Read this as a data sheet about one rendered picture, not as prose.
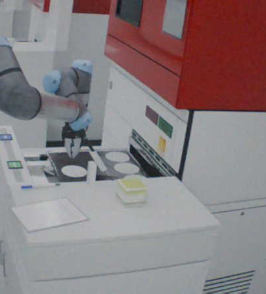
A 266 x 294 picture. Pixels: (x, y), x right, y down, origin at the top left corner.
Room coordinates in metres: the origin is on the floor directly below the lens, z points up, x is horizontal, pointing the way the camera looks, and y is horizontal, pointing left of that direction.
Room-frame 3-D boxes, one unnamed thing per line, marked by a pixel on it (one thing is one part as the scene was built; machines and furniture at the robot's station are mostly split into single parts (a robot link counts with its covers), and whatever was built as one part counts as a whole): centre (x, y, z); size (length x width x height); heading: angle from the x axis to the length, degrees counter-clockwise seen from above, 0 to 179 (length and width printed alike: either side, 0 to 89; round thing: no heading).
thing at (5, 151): (1.66, 0.47, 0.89); 0.55 x 0.09 x 0.14; 25
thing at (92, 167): (1.49, 0.11, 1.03); 0.06 x 0.04 x 0.13; 115
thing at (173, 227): (1.36, 0.04, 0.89); 0.62 x 0.35 x 0.14; 115
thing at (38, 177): (1.63, 0.35, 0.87); 0.36 x 0.08 x 0.03; 25
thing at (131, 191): (1.41, -0.01, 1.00); 0.07 x 0.07 x 0.07; 28
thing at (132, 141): (1.86, -0.07, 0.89); 0.44 x 0.02 x 0.10; 25
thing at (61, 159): (1.75, 0.12, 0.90); 0.34 x 0.34 x 0.01; 25
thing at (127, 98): (2.02, -0.01, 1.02); 0.82 x 0.03 x 0.40; 25
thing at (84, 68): (1.65, 0.22, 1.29); 0.09 x 0.08 x 0.11; 142
